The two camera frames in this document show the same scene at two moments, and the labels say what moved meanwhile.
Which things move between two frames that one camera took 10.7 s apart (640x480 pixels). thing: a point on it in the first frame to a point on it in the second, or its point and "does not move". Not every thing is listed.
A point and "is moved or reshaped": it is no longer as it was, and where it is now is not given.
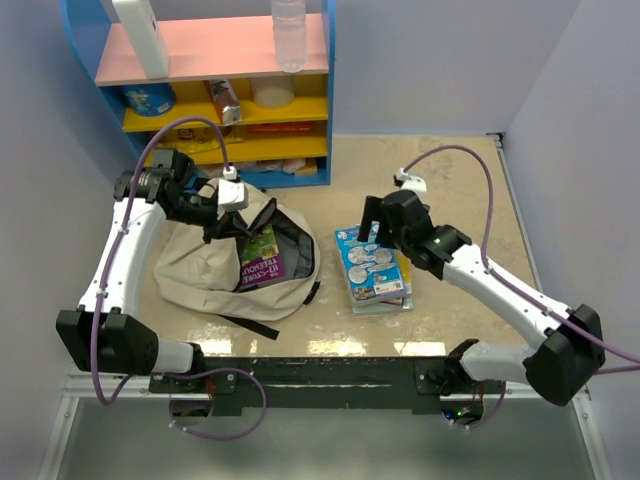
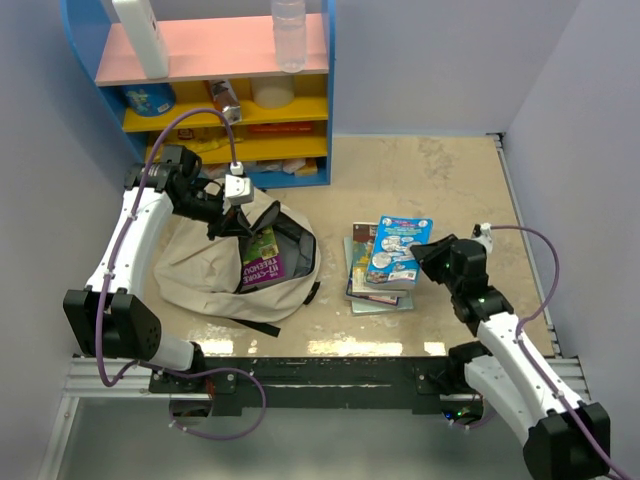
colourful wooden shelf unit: (224, 103) does not move
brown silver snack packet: (225, 100) does not move
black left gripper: (229, 225) does not move
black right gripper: (372, 210) to (428, 255)
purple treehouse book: (261, 261) does not move
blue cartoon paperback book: (372, 269) is moved or reshaped
